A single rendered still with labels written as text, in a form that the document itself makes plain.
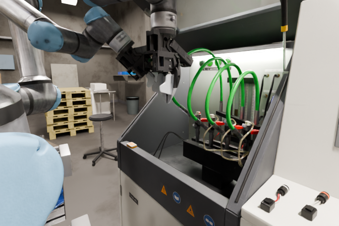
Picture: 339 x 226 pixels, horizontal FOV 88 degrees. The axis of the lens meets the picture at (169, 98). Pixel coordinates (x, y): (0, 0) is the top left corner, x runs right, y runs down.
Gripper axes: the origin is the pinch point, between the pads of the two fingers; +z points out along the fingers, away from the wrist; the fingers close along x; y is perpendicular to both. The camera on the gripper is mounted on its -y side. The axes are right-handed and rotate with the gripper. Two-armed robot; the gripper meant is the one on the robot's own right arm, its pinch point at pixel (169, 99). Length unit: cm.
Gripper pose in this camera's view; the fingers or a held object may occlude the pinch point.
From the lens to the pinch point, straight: 55.1
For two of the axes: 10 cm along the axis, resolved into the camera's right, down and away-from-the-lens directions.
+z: 0.0, 9.9, 1.3
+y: -7.5, 0.9, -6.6
